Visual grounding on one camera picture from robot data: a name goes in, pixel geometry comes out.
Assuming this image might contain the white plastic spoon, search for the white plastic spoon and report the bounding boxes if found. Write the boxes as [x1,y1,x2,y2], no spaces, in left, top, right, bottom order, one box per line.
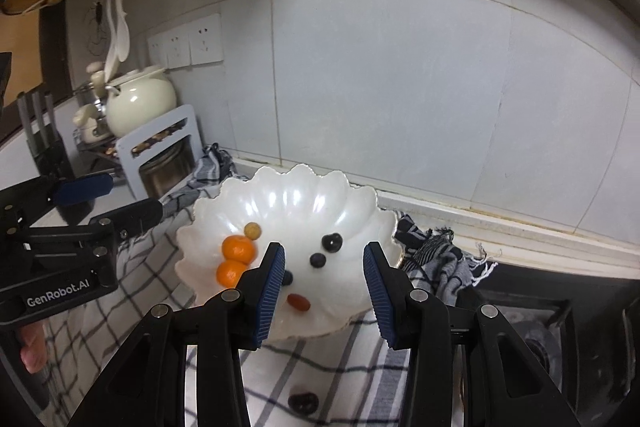
[102,0,121,80]

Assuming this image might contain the white scalloped bowl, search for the white scalloped bowl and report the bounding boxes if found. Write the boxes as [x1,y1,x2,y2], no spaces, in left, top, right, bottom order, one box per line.
[176,163,401,342]

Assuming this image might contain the black gas stove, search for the black gas stove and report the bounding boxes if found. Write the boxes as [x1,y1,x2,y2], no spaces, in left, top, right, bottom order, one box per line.
[450,262,640,427]

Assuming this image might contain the steel lidded container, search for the steel lidded container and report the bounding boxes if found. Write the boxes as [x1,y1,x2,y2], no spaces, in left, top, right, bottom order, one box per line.
[140,142,197,200]

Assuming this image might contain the grey handled knife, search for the grey handled knife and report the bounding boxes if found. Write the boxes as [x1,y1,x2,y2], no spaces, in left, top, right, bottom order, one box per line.
[16,93,28,142]
[31,92,43,148]

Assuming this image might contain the brown striped trivet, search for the brown striped trivet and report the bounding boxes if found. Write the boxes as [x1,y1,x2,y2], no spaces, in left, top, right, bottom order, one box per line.
[107,129,176,156]

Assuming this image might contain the dark purple grape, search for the dark purple grape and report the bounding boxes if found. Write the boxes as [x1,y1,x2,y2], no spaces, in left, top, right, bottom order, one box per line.
[288,391,320,413]

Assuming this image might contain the cream ceramic kettle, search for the cream ceramic kettle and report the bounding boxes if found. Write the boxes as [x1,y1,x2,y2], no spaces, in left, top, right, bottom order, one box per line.
[102,66,178,138]

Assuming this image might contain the orange mandarin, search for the orange mandarin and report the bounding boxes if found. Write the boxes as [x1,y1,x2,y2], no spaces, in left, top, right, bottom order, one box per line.
[216,260,249,286]
[221,235,255,264]

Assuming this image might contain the white countertop shelf rack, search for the white countertop shelf rack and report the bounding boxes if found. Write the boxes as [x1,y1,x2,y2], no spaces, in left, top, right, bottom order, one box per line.
[75,103,201,202]

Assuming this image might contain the black knife block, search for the black knife block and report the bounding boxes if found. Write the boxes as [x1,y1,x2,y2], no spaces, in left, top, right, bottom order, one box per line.
[25,134,96,214]

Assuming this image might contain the hanging black kitchen tool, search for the hanging black kitchen tool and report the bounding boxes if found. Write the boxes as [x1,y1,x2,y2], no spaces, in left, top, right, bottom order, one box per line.
[92,2,108,58]

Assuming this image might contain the white checked cloth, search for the white checked cloth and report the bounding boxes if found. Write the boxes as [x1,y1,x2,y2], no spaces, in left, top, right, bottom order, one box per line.
[42,207,466,427]

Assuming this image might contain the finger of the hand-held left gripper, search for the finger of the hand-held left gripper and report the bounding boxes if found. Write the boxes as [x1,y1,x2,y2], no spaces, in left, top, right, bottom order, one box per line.
[0,173,115,228]
[91,198,164,240]

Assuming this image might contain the white rice paddle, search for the white rice paddle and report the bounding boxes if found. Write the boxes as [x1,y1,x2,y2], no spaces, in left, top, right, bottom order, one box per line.
[112,0,132,62]

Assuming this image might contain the person's left hand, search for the person's left hand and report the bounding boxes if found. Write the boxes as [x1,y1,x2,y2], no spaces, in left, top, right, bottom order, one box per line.
[21,323,47,374]

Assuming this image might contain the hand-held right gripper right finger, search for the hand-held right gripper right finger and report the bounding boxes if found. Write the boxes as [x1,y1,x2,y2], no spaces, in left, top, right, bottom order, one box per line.
[362,241,583,427]

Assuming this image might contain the cream small cooker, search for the cream small cooker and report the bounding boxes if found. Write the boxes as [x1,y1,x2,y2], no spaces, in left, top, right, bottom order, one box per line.
[74,104,113,144]

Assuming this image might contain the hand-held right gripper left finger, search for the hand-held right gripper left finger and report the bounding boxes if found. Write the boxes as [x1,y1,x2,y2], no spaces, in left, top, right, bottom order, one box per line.
[75,242,286,427]

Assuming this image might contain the white wall socket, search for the white wall socket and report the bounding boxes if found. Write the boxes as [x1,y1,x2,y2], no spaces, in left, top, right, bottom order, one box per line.
[189,13,224,66]
[147,34,168,70]
[165,28,193,68]

